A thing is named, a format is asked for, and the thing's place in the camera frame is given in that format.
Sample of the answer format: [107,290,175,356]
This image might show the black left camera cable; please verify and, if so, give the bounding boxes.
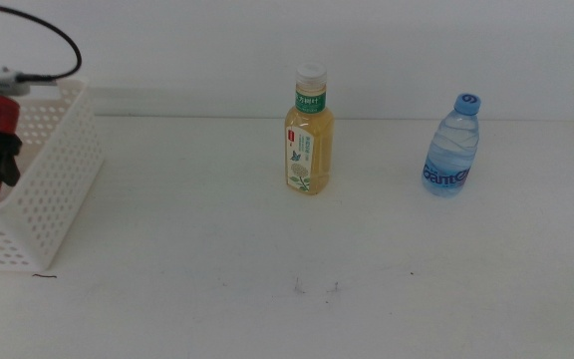
[0,1,83,84]

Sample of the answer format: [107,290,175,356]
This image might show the white perforated plastic basket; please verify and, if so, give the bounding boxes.
[0,77,105,273]

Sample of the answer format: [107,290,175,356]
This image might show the clear water bottle blue cap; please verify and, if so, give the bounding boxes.
[420,92,482,198]

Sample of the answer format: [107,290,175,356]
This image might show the yellow tea bottle white cap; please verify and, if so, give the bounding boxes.
[284,62,336,196]

